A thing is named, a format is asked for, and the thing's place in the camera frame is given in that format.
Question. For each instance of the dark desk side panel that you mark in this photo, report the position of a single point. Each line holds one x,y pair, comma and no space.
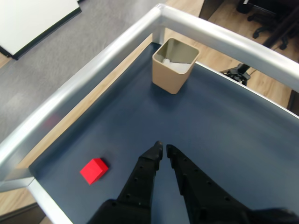
210,9

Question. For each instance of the black tripod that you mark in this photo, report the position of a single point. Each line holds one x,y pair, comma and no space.
240,70

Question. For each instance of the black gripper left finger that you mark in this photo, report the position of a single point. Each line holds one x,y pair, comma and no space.
140,186

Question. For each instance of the black office chair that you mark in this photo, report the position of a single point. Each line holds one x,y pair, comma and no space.
264,17

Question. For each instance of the red cube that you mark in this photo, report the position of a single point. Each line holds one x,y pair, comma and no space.
93,171

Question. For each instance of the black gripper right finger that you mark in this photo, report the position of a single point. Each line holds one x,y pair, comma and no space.
198,186

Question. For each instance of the beige square box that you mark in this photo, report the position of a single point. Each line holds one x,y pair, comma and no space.
168,74

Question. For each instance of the crumpled white paper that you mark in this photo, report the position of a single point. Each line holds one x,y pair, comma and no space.
177,66

